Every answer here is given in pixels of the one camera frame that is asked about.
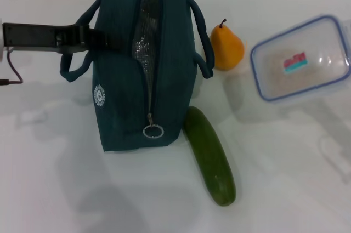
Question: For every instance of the dark teal insulated lunch bag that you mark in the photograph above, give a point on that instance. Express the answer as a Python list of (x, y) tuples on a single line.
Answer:
[(120, 85)]

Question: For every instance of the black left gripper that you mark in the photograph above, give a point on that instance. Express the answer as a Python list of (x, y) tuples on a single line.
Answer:
[(33, 35)]

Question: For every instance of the yellow orange pear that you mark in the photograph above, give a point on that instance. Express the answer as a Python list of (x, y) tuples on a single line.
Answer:
[(227, 49)]

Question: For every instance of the green cucumber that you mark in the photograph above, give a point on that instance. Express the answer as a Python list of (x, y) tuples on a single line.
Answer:
[(209, 156)]

